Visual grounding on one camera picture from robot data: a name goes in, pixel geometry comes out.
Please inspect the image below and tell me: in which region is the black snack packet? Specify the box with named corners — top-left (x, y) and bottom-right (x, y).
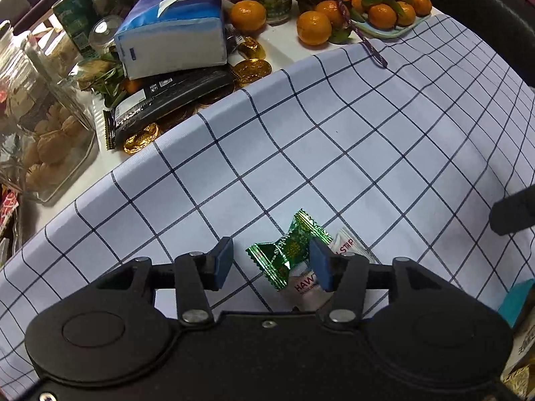
top-left (102, 67), bottom-right (237, 151)

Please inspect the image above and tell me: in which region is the shiny green candy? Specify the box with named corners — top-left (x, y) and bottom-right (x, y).
top-left (245, 209), bottom-right (329, 291)

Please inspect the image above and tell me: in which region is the pile of red wrappers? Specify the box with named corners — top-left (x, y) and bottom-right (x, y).
top-left (0, 188), bottom-right (21, 235)

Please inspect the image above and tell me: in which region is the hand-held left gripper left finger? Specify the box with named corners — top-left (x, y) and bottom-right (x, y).
top-left (94, 237), bottom-right (234, 327)

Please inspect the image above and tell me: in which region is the pale green plate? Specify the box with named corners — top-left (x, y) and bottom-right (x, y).
top-left (349, 12), bottom-right (431, 40)

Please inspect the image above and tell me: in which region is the blue checkered tablecloth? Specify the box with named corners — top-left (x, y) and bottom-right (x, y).
top-left (0, 12), bottom-right (535, 397)

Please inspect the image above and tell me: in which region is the white red-lettered snack packet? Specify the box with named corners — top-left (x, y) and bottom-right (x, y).
top-left (284, 226), bottom-right (377, 312)

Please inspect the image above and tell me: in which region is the green carton box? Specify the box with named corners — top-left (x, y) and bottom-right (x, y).
top-left (52, 0), bottom-right (101, 59)

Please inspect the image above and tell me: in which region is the purple braided cord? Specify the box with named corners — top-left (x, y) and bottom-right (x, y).
top-left (328, 0), bottom-right (389, 68)

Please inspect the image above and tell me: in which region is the small lidded glass jar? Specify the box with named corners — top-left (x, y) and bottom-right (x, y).
top-left (89, 14), bottom-right (124, 57)

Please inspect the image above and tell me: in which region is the blue and white tissue pack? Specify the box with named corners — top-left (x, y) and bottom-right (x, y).
top-left (114, 0), bottom-right (228, 81)

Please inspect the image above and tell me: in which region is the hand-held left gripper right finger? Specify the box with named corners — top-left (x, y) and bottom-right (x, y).
top-left (308, 238), bottom-right (452, 330)

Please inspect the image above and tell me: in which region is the round orange tangerine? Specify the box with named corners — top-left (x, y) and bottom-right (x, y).
top-left (297, 9), bottom-right (333, 46)
top-left (229, 0), bottom-right (267, 33)

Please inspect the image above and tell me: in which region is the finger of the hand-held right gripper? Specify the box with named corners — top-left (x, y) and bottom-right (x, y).
top-left (490, 187), bottom-right (535, 237)

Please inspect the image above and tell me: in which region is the large glass jar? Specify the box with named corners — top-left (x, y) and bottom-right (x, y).
top-left (0, 21), bottom-right (101, 205)

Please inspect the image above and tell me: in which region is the black leather sofa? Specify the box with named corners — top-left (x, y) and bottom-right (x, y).
top-left (393, 0), bottom-right (535, 97)

